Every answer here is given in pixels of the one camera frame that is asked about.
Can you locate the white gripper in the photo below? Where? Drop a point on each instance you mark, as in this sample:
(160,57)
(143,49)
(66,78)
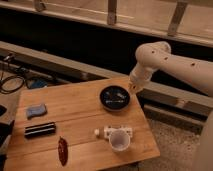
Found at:
(139,78)

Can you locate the black ceramic bowl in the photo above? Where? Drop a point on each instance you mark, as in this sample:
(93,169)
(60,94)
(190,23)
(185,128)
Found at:
(114,98)

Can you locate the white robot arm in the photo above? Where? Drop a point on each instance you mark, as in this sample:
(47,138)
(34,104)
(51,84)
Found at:
(194,72)

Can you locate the white plastic cup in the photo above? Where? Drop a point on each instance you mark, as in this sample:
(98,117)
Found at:
(119,141)

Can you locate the black rectangular case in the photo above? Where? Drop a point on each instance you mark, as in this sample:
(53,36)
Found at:
(40,130)

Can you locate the blue box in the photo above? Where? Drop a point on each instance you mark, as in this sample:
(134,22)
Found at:
(35,83)

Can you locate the blue sponge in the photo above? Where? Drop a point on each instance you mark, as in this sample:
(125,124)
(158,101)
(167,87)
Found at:
(36,111)

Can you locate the black object at left edge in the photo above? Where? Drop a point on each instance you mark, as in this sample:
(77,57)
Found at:
(5,129)

